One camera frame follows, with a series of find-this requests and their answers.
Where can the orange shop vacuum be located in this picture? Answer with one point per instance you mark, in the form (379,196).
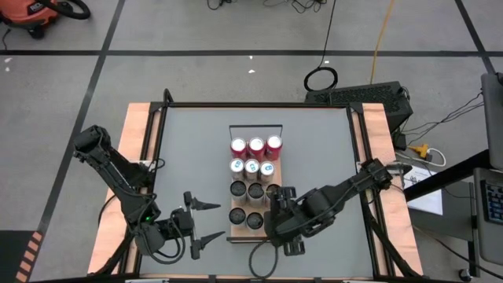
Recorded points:
(27,12)

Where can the black stand beam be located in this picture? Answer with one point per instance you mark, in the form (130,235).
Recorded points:
(448,177)

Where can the silver blue Red Bull can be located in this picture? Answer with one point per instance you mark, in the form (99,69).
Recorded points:
(237,168)
(267,170)
(252,169)

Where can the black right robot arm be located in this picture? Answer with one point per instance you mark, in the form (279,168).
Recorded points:
(346,188)

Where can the white paper sheet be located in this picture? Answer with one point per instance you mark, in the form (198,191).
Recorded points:
(428,200)

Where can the black keyboard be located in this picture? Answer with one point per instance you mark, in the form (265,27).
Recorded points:
(493,200)

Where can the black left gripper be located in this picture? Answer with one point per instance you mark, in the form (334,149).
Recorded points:
(182,224)

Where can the black caster wheel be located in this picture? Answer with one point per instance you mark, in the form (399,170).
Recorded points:
(465,274)

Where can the grey monitor panel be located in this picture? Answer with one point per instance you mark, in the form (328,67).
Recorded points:
(493,118)

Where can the black computer case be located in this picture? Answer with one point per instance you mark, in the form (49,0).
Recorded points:
(361,96)

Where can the white metal bracket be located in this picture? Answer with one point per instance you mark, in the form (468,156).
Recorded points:
(358,166)

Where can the wooden tray board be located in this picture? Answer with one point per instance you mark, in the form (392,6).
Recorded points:
(239,232)

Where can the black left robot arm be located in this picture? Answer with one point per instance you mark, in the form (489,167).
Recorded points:
(118,173)

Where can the black aluminium table frame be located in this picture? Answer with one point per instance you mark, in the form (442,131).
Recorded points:
(255,105)

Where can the white Celsius can black lid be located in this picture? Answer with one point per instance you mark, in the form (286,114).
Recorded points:
(270,191)
(255,192)
(254,221)
(238,189)
(237,216)

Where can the red orange Fanta can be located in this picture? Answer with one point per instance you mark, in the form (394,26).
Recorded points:
(274,147)
(238,147)
(256,151)

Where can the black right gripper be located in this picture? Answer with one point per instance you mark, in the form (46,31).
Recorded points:
(287,224)

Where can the yellow power plug adapter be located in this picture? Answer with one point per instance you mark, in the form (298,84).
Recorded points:
(419,150)

